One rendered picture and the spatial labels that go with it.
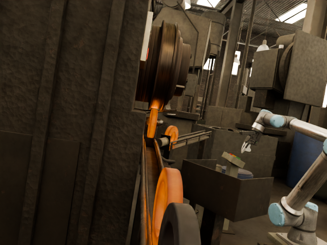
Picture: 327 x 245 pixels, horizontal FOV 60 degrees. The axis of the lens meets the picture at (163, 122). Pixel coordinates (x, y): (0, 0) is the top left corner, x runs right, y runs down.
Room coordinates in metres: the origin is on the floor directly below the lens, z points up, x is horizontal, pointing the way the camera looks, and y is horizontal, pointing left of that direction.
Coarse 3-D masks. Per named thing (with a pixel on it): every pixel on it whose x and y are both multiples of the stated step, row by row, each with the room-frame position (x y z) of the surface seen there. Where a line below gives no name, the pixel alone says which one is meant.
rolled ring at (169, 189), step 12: (168, 168) 0.64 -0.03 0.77; (168, 180) 0.59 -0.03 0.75; (180, 180) 0.59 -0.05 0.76; (156, 192) 0.71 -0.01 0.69; (168, 192) 0.56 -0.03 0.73; (180, 192) 0.57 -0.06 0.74; (156, 204) 0.69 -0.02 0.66; (156, 216) 0.68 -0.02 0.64; (156, 228) 0.65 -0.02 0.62; (156, 240) 0.60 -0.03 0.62
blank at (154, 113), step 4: (152, 112) 1.48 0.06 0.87; (156, 112) 1.48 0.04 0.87; (152, 116) 1.46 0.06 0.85; (156, 116) 1.47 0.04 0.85; (152, 120) 1.45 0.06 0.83; (156, 120) 1.46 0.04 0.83; (152, 124) 1.45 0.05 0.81; (148, 128) 1.54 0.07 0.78; (152, 128) 1.46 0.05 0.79; (148, 132) 1.47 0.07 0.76; (152, 132) 1.47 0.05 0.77; (148, 136) 1.49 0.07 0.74; (152, 136) 1.49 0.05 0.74
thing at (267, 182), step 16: (192, 160) 1.10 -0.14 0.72; (208, 160) 1.16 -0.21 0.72; (192, 176) 1.02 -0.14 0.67; (208, 176) 0.97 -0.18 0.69; (224, 176) 0.92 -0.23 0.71; (192, 192) 1.01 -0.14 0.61; (208, 192) 0.96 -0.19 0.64; (224, 192) 0.91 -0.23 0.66; (240, 192) 0.88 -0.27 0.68; (256, 192) 0.94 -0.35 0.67; (208, 208) 0.95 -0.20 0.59; (224, 208) 0.90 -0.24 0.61; (240, 208) 0.89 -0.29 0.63; (256, 208) 0.95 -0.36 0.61; (208, 224) 1.03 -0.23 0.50; (208, 240) 1.02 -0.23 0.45
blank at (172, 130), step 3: (171, 126) 1.99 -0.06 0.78; (174, 126) 2.00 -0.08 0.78; (168, 129) 1.96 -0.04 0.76; (171, 129) 1.97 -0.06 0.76; (174, 129) 2.00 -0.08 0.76; (177, 129) 2.04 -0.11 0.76; (165, 132) 1.96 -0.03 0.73; (168, 132) 1.95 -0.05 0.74; (171, 132) 1.97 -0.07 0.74; (174, 132) 2.01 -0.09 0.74; (177, 132) 2.05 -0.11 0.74; (168, 135) 1.94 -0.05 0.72; (174, 135) 2.04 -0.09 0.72; (177, 135) 2.06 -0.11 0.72; (171, 138) 2.04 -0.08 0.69; (174, 138) 2.04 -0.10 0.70; (177, 138) 2.07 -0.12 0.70
